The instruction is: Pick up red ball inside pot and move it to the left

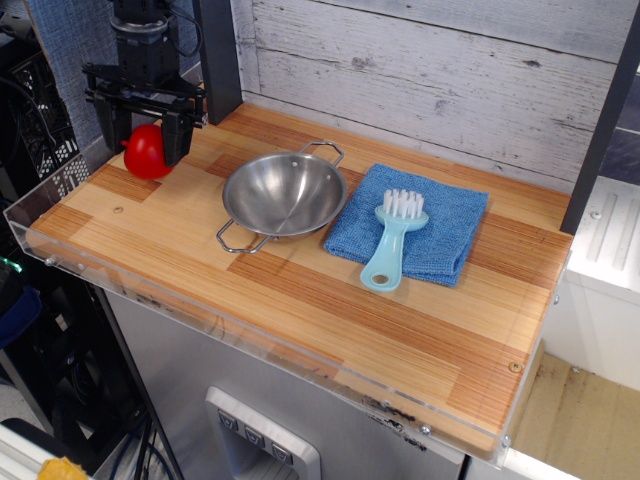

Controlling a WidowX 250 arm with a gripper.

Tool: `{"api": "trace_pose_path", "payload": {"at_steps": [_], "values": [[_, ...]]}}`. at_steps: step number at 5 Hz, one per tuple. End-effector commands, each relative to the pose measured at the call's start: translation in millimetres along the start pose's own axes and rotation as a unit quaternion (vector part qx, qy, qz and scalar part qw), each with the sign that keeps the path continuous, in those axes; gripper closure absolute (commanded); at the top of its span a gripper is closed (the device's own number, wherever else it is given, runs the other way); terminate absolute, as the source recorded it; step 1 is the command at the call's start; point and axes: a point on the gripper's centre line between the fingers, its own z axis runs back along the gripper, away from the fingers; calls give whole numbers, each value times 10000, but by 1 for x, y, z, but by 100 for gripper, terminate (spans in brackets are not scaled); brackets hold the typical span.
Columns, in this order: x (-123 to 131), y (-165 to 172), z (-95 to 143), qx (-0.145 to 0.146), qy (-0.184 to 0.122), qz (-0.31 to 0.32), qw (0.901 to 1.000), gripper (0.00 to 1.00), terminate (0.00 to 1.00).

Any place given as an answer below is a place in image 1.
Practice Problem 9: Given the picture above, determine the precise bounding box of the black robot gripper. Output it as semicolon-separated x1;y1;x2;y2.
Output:
82;34;207;168

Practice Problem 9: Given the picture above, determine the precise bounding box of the red toy tomato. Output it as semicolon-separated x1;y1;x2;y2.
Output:
121;124;173;180

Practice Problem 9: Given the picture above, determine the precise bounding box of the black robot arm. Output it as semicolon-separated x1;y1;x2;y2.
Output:
82;1;207;167

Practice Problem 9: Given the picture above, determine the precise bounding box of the yellow object at bottom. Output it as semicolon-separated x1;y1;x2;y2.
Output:
36;457;89;480

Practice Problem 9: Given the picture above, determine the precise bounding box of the stainless steel cabinet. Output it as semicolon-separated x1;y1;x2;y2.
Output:
107;294;466;479

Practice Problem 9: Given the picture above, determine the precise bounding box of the light blue dish brush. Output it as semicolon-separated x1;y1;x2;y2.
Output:
360;189;429;292

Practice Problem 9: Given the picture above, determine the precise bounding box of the folded blue cloth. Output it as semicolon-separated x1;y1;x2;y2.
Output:
324;164;489;287

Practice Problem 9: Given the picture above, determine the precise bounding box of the clear acrylic table guard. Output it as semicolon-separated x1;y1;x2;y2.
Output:
7;104;571;461

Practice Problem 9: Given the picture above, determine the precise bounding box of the grey button panel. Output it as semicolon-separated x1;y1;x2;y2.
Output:
205;386;322;479

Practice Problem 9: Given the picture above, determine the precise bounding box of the white metal side unit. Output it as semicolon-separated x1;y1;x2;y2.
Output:
542;177;639;390

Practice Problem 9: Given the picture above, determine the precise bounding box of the dark grey left post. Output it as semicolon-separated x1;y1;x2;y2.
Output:
192;0;243;125

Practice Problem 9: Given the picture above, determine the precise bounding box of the dark grey post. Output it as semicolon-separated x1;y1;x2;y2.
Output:
560;1;639;235
192;0;243;125

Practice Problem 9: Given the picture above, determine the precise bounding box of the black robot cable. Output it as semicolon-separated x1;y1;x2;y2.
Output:
169;4;204;59

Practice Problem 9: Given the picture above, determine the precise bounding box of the stainless steel bowl with handles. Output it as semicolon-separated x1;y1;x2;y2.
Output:
216;141;348;254

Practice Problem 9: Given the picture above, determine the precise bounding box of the dark grey right post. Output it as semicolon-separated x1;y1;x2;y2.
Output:
560;1;639;235

